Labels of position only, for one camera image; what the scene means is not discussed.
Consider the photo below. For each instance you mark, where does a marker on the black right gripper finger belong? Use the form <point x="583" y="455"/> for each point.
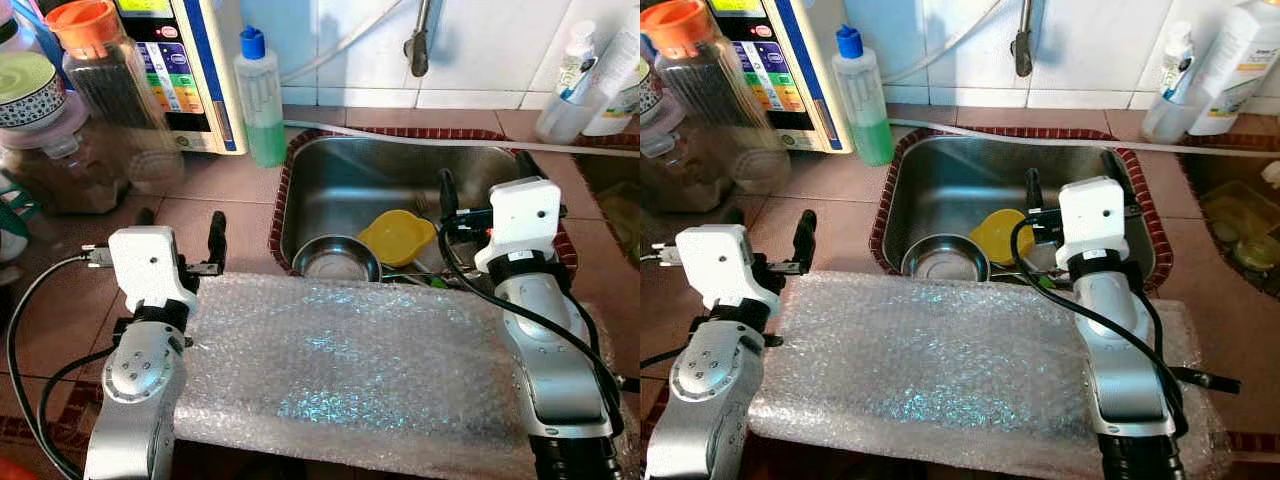
<point x="1033" y="192"/>
<point x="1118" y="166"/>
<point x="448" y="195"/>
<point x="530" y="165"/>

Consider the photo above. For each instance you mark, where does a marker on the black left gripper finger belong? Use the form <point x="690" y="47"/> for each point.
<point x="217" y="240"/>
<point x="732" y="215"/>
<point x="804" y="240"/>
<point x="145" y="218"/>

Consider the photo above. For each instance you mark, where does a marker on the stainless steel bowl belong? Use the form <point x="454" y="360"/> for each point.
<point x="945" y="262"/>
<point x="335" y="262"/>

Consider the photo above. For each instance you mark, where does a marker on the stainless steel sink basin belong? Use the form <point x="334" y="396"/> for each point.
<point x="340" y="180"/>
<point x="950" y="180"/>

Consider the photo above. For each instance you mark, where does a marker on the plastic jar with pink lid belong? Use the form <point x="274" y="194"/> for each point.
<point x="50" y="160"/>

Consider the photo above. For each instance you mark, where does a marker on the large white plastic bottle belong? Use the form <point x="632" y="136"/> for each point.
<point x="1235" y="70"/>
<point x="615" y="85"/>

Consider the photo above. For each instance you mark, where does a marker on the clear jar with orange lid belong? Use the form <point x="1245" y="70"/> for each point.
<point x="715" y="90"/>
<point x="115" y="90"/>

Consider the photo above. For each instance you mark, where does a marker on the small bottle with white cap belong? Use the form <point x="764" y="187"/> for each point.
<point x="1178" y="45"/>
<point x="578" y="45"/>

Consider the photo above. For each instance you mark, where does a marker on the clear plastic food container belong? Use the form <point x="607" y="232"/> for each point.
<point x="1240" y="225"/>

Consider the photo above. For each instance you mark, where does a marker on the green dish soap bottle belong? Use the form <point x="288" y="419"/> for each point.
<point x="862" y="100"/>
<point x="260" y="100"/>

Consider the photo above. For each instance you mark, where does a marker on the metal faucet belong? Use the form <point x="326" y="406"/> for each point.
<point x="418" y="40"/>
<point x="1022" y="40"/>

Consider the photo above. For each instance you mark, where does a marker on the white water ionizer appliance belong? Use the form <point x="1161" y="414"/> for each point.
<point x="785" y="70"/>
<point x="185" y="70"/>

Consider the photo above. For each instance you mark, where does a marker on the green patterned ceramic bowl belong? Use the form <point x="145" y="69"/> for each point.
<point x="28" y="90"/>

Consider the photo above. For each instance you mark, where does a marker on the clear bubble wrap sheet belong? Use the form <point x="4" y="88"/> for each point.
<point x="930" y="370"/>
<point x="350" y="370"/>

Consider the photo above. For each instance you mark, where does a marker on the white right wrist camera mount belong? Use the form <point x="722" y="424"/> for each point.
<point x="1093" y="215"/>
<point x="520" y="220"/>

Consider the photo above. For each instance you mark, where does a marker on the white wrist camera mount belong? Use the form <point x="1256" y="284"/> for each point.
<point x="1093" y="215"/>
<point x="718" y="265"/>
<point x="150" y="265"/>
<point x="520" y="220"/>

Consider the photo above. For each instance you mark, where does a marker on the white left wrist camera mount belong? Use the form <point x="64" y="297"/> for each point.
<point x="718" y="265"/>
<point x="150" y="265"/>

